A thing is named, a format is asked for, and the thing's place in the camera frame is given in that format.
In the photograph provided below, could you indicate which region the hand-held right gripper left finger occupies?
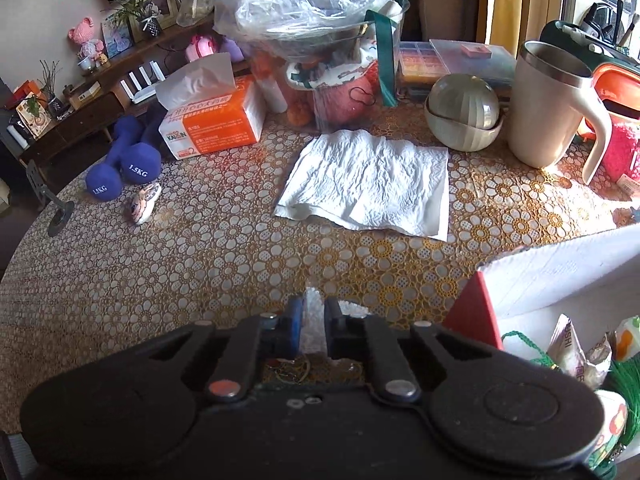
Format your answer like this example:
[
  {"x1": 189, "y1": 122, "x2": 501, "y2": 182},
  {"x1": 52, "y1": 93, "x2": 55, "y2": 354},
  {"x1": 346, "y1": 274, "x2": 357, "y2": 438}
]
[{"x1": 150, "y1": 296, "x2": 305, "y2": 403}]

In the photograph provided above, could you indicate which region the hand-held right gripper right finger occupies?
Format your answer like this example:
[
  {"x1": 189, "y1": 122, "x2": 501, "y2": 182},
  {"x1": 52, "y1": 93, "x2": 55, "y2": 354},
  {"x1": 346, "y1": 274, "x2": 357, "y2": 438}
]
[{"x1": 324, "y1": 298, "x2": 481, "y2": 405}]

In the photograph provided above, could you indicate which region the clear plastic wrap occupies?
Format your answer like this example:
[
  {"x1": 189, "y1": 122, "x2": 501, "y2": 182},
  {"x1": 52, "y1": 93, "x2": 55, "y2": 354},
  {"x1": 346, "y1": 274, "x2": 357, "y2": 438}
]
[{"x1": 299, "y1": 286, "x2": 370, "y2": 357}]

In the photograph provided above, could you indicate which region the red white cardboard box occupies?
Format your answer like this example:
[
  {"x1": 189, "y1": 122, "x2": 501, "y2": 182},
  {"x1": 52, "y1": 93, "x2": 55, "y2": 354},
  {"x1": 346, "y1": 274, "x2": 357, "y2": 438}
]
[{"x1": 444, "y1": 224, "x2": 640, "y2": 480}]

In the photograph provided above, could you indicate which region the embroidered sachet with green tassel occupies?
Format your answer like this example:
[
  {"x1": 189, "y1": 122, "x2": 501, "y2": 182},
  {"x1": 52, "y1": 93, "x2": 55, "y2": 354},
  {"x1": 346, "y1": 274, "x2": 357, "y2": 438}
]
[{"x1": 501, "y1": 330, "x2": 640, "y2": 480}]

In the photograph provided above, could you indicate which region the white orange tissue packet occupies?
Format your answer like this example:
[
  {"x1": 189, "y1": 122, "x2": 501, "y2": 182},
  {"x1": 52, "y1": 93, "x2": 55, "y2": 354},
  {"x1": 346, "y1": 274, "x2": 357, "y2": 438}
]
[{"x1": 614, "y1": 315, "x2": 640, "y2": 362}]

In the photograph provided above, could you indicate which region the white crumpled paper towel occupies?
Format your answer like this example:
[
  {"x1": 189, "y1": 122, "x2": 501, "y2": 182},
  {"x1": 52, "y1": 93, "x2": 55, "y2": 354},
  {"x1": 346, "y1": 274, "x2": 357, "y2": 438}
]
[{"x1": 273, "y1": 128, "x2": 450, "y2": 242}]

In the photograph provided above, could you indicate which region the small face-print pouch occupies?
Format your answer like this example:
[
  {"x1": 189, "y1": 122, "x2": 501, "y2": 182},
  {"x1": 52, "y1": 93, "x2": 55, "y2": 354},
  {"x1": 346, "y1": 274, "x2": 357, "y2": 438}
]
[{"x1": 130, "y1": 182, "x2": 163, "y2": 225}]

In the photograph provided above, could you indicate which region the orange white tissue pack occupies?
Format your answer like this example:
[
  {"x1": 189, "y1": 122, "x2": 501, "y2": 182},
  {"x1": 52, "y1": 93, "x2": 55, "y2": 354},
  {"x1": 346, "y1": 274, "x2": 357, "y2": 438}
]
[{"x1": 155, "y1": 51, "x2": 267, "y2": 162}]

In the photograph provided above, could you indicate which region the purple dumbbell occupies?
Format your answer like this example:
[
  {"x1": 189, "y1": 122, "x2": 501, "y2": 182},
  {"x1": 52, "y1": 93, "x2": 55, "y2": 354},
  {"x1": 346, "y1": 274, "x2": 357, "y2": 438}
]
[
  {"x1": 84, "y1": 115, "x2": 146, "y2": 203},
  {"x1": 115, "y1": 105, "x2": 168, "y2": 187}
]

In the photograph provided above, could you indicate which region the pale ribbed ceramic bowl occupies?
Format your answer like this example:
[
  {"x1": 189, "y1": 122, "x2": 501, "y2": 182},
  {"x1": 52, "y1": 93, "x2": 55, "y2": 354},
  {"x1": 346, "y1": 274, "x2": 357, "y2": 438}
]
[{"x1": 423, "y1": 96, "x2": 505, "y2": 153}]

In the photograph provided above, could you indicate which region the clear plastic storage container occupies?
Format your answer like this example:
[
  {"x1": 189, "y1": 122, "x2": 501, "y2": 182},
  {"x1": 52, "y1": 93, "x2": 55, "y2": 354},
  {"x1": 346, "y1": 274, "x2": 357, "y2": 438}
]
[{"x1": 249, "y1": 0, "x2": 412, "y2": 132}]

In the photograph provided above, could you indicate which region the white plastic bottle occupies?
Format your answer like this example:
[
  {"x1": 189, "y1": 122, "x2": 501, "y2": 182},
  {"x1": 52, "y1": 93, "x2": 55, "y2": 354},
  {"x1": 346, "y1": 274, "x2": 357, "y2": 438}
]
[{"x1": 255, "y1": 64, "x2": 289, "y2": 114}]

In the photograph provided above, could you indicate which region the white snack packet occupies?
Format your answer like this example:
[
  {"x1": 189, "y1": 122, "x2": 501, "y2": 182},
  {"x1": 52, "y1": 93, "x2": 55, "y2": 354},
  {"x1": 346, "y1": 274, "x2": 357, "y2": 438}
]
[{"x1": 546, "y1": 313, "x2": 587, "y2": 387}]

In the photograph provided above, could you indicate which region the black round-base stand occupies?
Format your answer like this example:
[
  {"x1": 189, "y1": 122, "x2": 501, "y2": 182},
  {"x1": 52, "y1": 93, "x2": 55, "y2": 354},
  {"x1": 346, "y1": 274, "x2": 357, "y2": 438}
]
[{"x1": 26, "y1": 159, "x2": 77, "y2": 239}]

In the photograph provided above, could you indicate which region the pale domed ceramic lid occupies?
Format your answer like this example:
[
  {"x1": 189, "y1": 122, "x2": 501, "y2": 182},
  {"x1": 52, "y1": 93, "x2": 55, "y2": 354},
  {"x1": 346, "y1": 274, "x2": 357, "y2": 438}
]
[{"x1": 428, "y1": 73, "x2": 501, "y2": 129}]

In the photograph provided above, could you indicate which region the green ribbon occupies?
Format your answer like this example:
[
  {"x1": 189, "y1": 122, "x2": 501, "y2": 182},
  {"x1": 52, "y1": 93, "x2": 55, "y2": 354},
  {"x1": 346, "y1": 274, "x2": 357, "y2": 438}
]
[{"x1": 364, "y1": 9, "x2": 407, "y2": 107}]

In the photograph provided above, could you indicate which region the silver brown snack packet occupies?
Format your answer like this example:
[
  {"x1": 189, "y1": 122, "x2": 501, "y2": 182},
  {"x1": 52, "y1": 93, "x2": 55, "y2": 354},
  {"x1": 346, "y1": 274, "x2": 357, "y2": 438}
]
[{"x1": 584, "y1": 334, "x2": 614, "y2": 392}]

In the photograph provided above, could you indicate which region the clear compartment organizer box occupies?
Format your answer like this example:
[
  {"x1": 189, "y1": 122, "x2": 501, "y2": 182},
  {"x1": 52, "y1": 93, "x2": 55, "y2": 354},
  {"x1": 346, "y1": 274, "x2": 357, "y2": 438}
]
[{"x1": 397, "y1": 38, "x2": 519, "y2": 104}]

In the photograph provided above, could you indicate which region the purple toy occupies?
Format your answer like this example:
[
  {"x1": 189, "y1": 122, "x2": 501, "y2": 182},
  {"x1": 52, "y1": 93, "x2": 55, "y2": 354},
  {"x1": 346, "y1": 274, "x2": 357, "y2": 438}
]
[{"x1": 217, "y1": 36, "x2": 247, "y2": 64}]

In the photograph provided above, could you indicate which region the white router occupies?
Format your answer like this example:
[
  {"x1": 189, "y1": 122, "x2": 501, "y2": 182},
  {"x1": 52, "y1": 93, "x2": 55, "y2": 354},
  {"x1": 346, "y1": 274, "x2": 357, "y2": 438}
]
[{"x1": 119, "y1": 60, "x2": 169, "y2": 106}]

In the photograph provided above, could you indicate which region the wooden media cabinet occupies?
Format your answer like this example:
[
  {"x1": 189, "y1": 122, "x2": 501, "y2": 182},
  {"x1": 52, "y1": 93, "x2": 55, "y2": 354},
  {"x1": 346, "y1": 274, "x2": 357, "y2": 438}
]
[{"x1": 19, "y1": 14, "x2": 253, "y2": 162}]

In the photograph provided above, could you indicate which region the large clear plastic bag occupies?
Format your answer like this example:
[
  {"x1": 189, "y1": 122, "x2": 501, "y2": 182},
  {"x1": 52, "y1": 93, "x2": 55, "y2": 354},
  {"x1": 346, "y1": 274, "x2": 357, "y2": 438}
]
[{"x1": 211, "y1": 0, "x2": 392, "y2": 46}]

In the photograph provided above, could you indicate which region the pink fluffy cloth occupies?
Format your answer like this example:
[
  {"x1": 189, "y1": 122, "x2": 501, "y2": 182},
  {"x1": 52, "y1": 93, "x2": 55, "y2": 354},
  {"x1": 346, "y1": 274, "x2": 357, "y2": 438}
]
[{"x1": 599, "y1": 119, "x2": 640, "y2": 184}]

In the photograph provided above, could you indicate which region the pastel picture card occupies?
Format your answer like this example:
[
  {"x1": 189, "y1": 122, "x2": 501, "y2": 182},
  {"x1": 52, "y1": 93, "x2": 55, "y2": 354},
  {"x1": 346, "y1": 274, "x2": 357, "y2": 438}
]
[{"x1": 101, "y1": 21, "x2": 135, "y2": 59}]

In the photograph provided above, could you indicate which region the twig vase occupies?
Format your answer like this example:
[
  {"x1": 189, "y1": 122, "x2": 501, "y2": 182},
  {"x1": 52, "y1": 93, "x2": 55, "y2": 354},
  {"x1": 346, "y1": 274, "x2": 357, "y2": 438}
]
[{"x1": 39, "y1": 59, "x2": 67, "y2": 117}]

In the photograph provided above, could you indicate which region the small potted plant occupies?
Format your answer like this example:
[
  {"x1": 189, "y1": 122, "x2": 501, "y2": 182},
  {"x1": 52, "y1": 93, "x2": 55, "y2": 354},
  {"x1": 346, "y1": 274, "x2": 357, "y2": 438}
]
[{"x1": 106, "y1": 0, "x2": 167, "y2": 40}]

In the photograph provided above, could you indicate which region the pink bear figurine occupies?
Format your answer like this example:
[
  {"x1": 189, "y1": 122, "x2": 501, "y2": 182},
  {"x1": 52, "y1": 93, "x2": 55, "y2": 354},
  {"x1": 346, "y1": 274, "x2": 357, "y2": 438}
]
[{"x1": 67, "y1": 16, "x2": 109, "y2": 63}]

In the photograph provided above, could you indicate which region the yellow curtain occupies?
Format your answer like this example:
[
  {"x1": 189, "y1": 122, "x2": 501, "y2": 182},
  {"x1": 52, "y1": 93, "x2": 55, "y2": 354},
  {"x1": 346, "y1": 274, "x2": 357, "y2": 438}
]
[{"x1": 476, "y1": 0, "x2": 569, "y2": 59}]

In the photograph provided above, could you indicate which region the green orange lunch bag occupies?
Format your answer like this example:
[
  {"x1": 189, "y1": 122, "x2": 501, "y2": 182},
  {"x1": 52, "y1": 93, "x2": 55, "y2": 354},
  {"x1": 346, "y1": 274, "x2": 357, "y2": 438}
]
[{"x1": 539, "y1": 19, "x2": 640, "y2": 122}]

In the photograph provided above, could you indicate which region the cream mug with handle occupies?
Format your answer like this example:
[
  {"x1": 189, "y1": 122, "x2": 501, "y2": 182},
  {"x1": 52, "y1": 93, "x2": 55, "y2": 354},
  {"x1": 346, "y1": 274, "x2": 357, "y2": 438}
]
[{"x1": 506, "y1": 40, "x2": 614, "y2": 186}]

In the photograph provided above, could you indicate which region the wooden photo frame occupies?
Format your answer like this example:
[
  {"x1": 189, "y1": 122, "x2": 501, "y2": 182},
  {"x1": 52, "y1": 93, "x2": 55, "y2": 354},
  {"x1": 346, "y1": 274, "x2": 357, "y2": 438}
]
[{"x1": 136, "y1": 0, "x2": 180, "y2": 29}]

